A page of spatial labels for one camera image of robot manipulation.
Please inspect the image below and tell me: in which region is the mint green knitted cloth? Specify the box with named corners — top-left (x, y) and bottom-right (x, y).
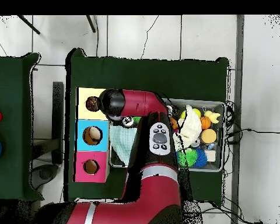
top-left (109, 125), bottom-right (138, 165)

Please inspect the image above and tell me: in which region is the cream knitted cloth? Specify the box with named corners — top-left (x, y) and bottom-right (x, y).
top-left (171, 104), bottom-right (202, 152)

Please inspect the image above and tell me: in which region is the colourful patterned cloth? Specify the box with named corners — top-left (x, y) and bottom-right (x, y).
top-left (86, 96), bottom-right (102, 112)

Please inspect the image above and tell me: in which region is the clear shallow bin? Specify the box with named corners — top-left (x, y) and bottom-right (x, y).
top-left (108, 96), bottom-right (227, 173)

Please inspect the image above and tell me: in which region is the dark green table cloth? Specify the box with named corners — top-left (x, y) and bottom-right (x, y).
top-left (64, 47), bottom-right (230, 207)

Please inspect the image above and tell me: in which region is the green fuzzy monster toy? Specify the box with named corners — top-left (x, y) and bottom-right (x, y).
top-left (177, 148), bottom-right (198, 169)

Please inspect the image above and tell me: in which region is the small orange basketball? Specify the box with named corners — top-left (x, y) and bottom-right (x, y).
top-left (199, 116), bottom-right (212, 130)

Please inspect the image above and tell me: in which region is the pale orange round sponge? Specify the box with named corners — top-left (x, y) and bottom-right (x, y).
top-left (200, 128), bottom-right (218, 144)

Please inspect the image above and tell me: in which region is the black tripod leg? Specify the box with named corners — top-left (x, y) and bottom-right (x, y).
top-left (16, 15), bottom-right (41, 36)
top-left (86, 15), bottom-right (97, 34)

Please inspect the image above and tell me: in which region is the green covered side table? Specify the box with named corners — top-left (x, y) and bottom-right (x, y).
top-left (0, 52), bottom-right (43, 202)

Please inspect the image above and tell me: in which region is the black cable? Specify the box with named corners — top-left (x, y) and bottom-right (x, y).
top-left (225, 127), bottom-right (280, 141)

